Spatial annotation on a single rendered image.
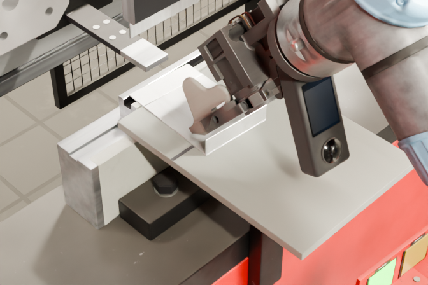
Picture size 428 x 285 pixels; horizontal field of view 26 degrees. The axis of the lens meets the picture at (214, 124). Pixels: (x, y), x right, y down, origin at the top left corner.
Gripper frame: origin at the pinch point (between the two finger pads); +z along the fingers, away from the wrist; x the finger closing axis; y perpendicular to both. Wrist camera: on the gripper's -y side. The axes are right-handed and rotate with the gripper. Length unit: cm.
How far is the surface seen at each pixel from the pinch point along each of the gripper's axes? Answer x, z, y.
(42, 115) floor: -42, 155, 27
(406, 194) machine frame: -33.3, 22.7, -22.5
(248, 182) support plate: 3.6, -4.3, -6.7
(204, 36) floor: -99, 154, 26
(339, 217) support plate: 0.4, -10.2, -13.8
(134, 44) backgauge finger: -1.6, 11.6, 13.0
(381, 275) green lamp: -9.9, 4.0, -24.5
